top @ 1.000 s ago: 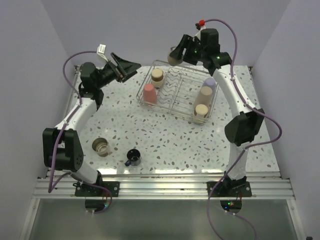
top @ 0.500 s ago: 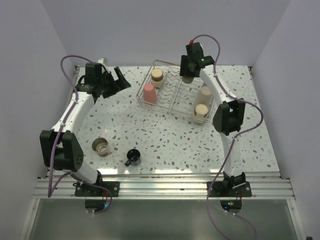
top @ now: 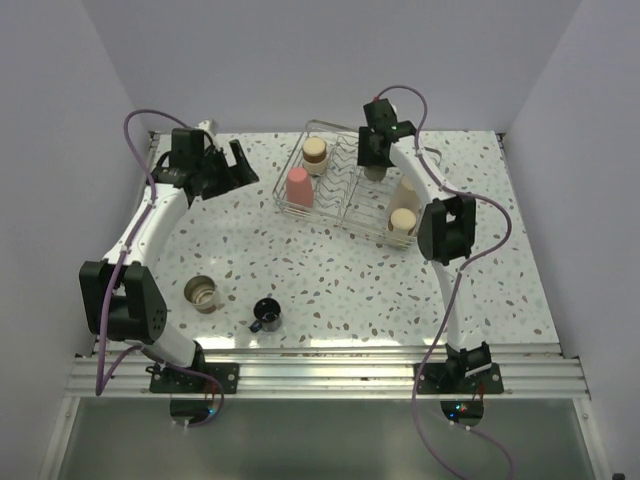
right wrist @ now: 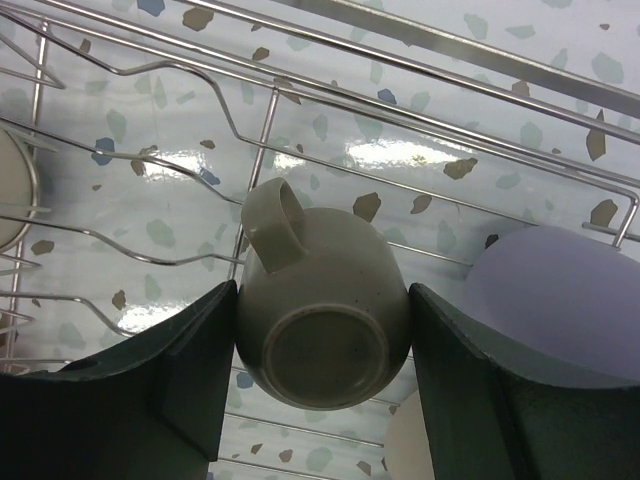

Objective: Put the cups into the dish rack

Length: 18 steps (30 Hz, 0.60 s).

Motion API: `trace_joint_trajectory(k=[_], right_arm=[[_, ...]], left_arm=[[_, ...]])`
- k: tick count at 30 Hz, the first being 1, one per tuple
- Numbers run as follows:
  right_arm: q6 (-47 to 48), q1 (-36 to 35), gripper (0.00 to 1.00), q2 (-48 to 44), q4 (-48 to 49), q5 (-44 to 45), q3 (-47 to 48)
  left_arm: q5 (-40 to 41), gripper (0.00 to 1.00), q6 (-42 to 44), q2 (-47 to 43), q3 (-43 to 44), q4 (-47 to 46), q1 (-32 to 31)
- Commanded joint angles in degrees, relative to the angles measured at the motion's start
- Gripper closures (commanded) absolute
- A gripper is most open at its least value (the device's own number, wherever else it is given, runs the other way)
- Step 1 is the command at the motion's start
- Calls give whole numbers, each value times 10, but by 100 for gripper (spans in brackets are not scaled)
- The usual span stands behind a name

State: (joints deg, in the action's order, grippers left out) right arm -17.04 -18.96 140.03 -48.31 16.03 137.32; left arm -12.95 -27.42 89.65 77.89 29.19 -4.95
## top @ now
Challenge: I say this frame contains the coral pink cup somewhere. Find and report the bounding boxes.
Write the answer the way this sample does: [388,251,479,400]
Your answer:
[286,167,314,208]

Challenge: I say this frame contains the wire dish rack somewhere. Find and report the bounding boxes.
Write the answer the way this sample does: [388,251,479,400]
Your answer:
[273,119,416,248]

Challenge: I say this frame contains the white steel cup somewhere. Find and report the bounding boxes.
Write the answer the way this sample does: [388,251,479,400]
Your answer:
[302,136,328,175]
[183,275,220,314]

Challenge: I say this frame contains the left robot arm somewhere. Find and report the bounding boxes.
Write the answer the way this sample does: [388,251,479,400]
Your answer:
[79,128,259,393]

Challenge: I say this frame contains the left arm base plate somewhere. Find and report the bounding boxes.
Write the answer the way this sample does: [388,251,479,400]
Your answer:
[145,363,240,394]

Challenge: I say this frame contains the aluminium rail frame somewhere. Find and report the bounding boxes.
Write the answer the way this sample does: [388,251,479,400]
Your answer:
[64,344,591,401]

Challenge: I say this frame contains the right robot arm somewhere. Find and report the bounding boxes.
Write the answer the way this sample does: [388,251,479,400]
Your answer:
[357,98,492,393]

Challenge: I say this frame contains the tall beige cup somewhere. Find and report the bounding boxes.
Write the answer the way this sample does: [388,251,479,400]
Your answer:
[387,175,421,215]

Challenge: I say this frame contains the small olive metal mug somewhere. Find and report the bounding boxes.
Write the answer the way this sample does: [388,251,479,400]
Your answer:
[363,166,387,182]

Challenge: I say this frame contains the purple cable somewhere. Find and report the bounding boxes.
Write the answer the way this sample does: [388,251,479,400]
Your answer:
[372,85,516,480]
[93,108,201,397]

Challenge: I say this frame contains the black mug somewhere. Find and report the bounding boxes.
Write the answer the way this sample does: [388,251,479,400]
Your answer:
[249,298,282,333]

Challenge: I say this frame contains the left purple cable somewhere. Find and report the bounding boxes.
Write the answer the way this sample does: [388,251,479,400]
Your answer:
[93,108,201,397]

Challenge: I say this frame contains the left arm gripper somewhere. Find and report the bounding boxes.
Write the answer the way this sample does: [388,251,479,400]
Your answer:
[195,140,258,201]

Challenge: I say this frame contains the white steel cup cork base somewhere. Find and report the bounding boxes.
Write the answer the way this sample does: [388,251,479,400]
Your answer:
[387,208,417,236]

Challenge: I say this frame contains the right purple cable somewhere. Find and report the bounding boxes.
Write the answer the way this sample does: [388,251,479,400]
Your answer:
[372,85,516,480]

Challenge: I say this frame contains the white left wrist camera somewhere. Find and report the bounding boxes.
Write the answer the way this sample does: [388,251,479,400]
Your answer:
[197,119,218,136]

